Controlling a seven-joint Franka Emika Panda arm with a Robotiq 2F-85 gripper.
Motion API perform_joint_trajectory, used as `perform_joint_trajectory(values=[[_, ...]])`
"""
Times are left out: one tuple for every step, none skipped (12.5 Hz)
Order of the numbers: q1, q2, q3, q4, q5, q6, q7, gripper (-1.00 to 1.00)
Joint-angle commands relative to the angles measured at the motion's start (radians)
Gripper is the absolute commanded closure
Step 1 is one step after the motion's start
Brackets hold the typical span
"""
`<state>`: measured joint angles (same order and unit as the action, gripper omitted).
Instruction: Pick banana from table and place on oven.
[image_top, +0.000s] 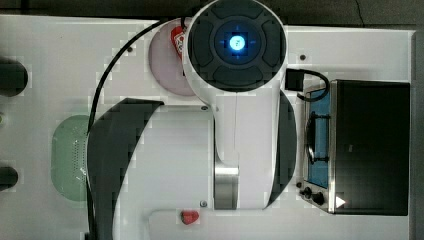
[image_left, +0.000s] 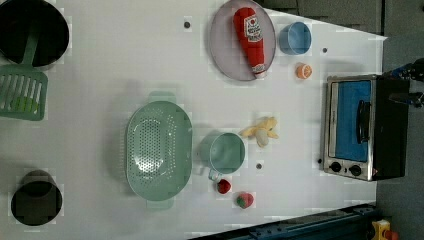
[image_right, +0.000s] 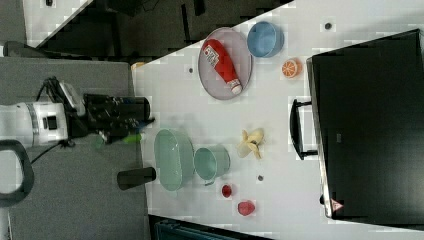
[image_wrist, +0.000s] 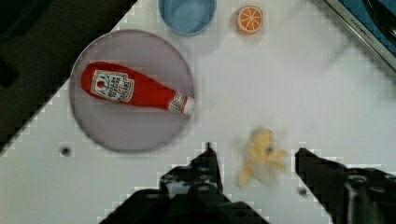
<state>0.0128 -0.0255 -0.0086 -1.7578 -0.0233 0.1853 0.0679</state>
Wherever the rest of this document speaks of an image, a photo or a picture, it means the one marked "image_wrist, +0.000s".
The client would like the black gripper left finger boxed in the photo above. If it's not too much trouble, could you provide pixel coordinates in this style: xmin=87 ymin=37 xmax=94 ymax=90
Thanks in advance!
xmin=100 ymin=144 xmax=269 ymax=224

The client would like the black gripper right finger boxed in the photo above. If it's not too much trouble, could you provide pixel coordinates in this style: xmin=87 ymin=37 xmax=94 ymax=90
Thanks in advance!
xmin=295 ymin=148 xmax=396 ymax=224

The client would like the grey round plate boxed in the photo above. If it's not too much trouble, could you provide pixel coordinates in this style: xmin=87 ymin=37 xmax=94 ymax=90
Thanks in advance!
xmin=69 ymin=29 xmax=195 ymax=151

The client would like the red plush ketchup bottle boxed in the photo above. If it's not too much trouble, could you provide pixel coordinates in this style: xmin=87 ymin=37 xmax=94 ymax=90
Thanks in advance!
xmin=80 ymin=62 xmax=195 ymax=115

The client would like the blue bowl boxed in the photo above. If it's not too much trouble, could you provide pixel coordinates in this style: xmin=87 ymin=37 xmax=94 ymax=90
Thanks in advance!
xmin=158 ymin=0 xmax=218 ymax=36

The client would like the orange slice toy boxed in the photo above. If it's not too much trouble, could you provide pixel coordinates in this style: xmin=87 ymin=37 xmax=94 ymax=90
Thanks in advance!
xmin=235 ymin=6 xmax=263 ymax=35

